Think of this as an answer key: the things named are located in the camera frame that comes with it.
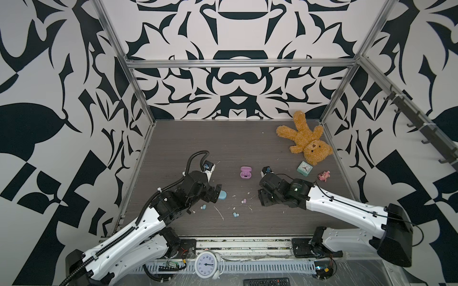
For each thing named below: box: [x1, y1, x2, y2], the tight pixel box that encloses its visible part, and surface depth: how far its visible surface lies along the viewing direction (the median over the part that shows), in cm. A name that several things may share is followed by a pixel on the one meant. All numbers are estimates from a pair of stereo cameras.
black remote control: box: [243, 277, 292, 286], surface depth 68 cm
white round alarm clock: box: [194, 250, 225, 281], surface depth 70 cm
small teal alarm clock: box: [296, 160, 314, 177], surface depth 98 cm
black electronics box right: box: [314, 260, 334, 280], surface depth 73 cm
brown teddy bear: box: [276, 110, 334, 166], surface depth 104 cm
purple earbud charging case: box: [239, 165, 253, 179], surface depth 97 cm
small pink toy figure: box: [317, 170, 331, 183], surface depth 96 cm
